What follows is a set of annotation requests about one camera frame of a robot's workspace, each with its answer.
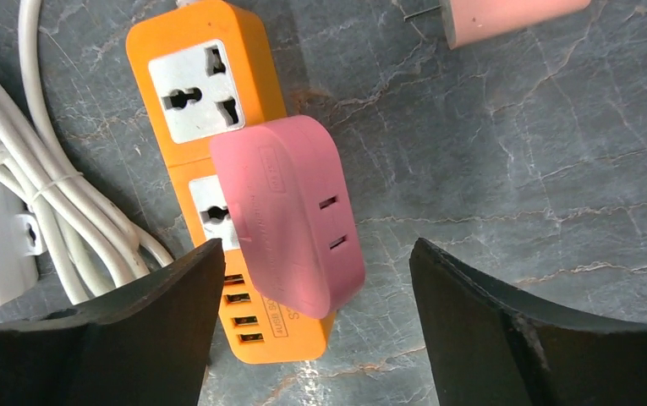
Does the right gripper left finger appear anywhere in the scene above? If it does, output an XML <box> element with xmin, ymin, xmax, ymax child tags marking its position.
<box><xmin>0</xmin><ymin>239</ymin><xmax>225</xmax><ymax>405</ymax></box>

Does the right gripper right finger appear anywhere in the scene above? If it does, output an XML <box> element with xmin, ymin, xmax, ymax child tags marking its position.
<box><xmin>409</xmin><ymin>239</ymin><xmax>647</xmax><ymax>405</ymax></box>

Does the pink plug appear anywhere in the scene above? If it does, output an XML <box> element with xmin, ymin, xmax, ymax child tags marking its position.
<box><xmin>210</xmin><ymin>115</ymin><xmax>365</xmax><ymax>319</ymax></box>

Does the pink charger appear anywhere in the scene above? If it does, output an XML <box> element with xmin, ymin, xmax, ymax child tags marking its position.
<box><xmin>403</xmin><ymin>0</ymin><xmax>593</xmax><ymax>51</ymax></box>

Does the orange power strip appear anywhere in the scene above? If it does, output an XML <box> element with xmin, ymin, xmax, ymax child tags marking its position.
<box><xmin>126</xmin><ymin>1</ymin><xmax>334</xmax><ymax>365</ymax></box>

